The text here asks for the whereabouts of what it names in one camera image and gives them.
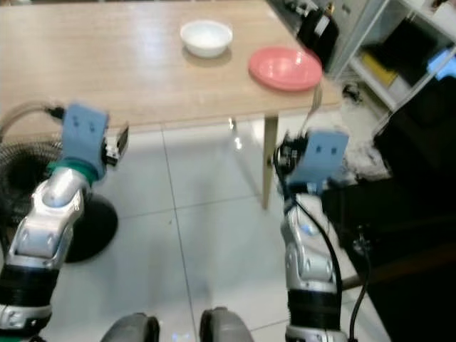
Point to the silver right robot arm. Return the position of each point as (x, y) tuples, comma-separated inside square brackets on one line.
[(310, 271)]

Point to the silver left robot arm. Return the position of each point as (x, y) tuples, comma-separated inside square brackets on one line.
[(43, 228)]

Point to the black floor fan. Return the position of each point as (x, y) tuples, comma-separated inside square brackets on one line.
[(92, 228)]

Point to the light wooden table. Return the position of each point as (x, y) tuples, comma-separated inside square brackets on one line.
[(107, 57)]

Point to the pink plate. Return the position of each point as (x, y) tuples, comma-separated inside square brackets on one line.
[(285, 69)]

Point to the white shelf unit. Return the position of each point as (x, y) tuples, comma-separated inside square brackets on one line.
[(363, 71)]

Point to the black furniture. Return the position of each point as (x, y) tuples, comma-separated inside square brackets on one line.
[(406, 214)]

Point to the white bowl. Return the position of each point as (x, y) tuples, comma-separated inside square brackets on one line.
[(206, 37)]

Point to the grey right robot foot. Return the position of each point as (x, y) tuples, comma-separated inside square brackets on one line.
[(229, 326)]

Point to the grey robot foot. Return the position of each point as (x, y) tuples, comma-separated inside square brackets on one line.
[(229, 326), (132, 328)]

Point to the grey left robot foot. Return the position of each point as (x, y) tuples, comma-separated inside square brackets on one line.
[(132, 328)]

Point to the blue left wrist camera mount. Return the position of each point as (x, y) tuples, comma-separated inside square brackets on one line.
[(83, 139)]

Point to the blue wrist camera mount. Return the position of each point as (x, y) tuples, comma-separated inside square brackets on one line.
[(325, 157), (83, 139)]

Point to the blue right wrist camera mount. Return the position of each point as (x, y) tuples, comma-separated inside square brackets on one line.
[(325, 157)]

